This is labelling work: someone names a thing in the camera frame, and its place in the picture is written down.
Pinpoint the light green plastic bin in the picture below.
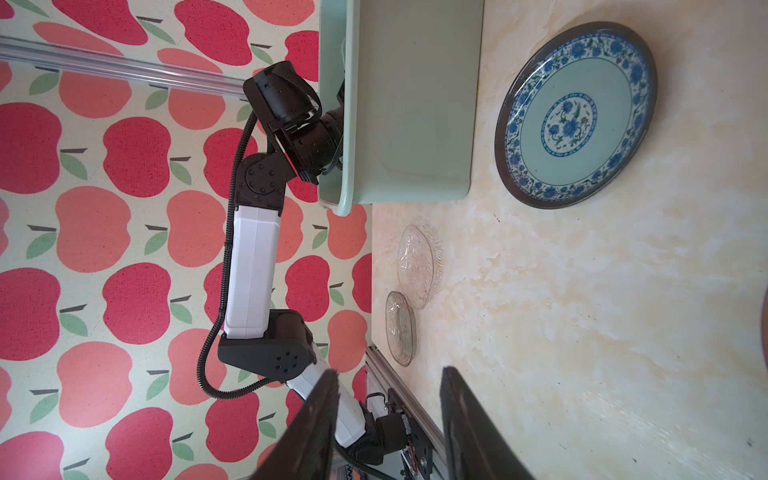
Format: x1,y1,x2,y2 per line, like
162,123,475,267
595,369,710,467
318,1,484,217

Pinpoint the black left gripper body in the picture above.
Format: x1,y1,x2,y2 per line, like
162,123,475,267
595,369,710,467
243,61,344,183

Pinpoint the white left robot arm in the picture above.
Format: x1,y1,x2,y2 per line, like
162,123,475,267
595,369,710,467
196,61,344,400

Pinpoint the clear glass plate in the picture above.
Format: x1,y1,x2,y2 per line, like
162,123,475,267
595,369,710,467
397,222,443,310

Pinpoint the grey glass plate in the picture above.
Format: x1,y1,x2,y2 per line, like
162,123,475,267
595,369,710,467
385,291,417,367

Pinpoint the left aluminium frame post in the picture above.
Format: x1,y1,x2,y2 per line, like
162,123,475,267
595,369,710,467
1,36,247,101

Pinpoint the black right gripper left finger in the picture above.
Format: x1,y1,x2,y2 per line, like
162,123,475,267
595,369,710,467
250,370,339,480

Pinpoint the beige speckled ceramic plate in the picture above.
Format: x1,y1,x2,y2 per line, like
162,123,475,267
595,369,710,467
760,297,768,370

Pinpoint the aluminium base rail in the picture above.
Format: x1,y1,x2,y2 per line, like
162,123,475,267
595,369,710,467
365,345,449,479

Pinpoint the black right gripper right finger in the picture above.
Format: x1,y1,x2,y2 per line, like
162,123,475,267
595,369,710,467
440,366,534,479

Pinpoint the blue floral pattern plate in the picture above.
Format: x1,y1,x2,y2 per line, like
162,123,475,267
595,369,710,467
494,21,658,210

